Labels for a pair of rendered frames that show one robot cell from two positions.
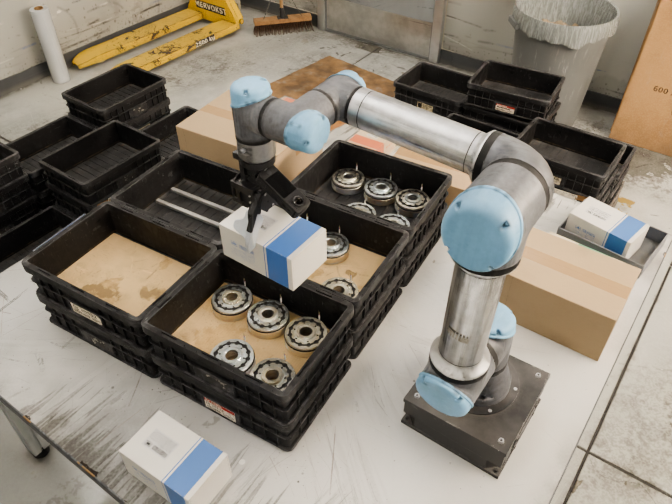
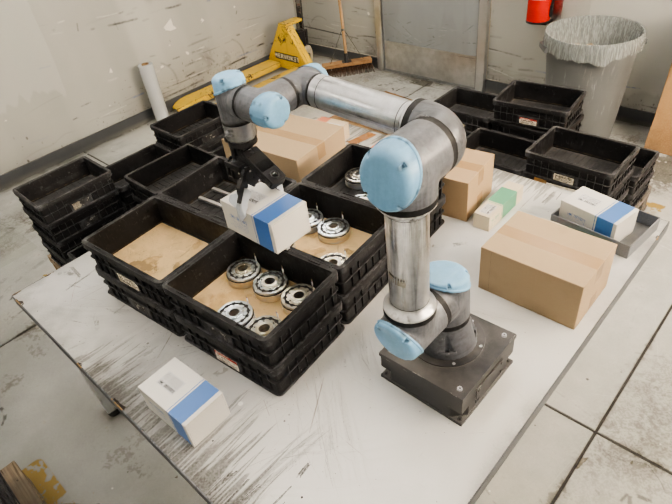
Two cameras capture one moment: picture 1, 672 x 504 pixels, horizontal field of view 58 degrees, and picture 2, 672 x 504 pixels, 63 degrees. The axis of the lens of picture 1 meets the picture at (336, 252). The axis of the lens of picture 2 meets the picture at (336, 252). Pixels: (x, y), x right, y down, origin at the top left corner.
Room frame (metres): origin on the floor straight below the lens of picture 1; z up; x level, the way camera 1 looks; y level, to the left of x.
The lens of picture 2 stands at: (-0.12, -0.27, 1.89)
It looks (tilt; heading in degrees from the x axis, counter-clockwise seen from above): 39 degrees down; 12
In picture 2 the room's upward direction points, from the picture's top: 8 degrees counter-clockwise
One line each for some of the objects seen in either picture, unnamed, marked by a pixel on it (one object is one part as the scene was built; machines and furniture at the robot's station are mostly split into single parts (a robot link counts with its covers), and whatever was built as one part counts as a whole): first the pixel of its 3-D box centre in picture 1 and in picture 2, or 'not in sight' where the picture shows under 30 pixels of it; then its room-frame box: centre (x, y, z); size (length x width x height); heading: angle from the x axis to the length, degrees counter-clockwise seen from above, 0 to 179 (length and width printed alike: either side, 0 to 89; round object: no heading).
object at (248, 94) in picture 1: (253, 110); (233, 98); (1.02, 0.15, 1.41); 0.09 x 0.08 x 0.11; 54
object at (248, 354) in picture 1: (231, 356); (234, 314); (0.87, 0.24, 0.86); 0.10 x 0.10 x 0.01
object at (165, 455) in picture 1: (176, 463); (184, 400); (0.67, 0.35, 0.75); 0.20 x 0.12 x 0.09; 57
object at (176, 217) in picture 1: (200, 210); (230, 202); (1.40, 0.39, 0.87); 0.40 x 0.30 x 0.11; 60
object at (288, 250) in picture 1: (273, 242); (265, 215); (1.01, 0.14, 1.09); 0.20 x 0.12 x 0.09; 55
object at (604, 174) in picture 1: (555, 189); (573, 191); (2.17, -0.97, 0.37); 0.40 x 0.30 x 0.45; 54
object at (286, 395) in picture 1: (249, 317); (249, 281); (0.94, 0.20, 0.92); 0.40 x 0.30 x 0.02; 60
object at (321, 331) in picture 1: (306, 333); (299, 296); (0.94, 0.07, 0.86); 0.10 x 0.10 x 0.01
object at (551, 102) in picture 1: (507, 121); (534, 134); (2.74, -0.87, 0.37); 0.42 x 0.34 x 0.46; 54
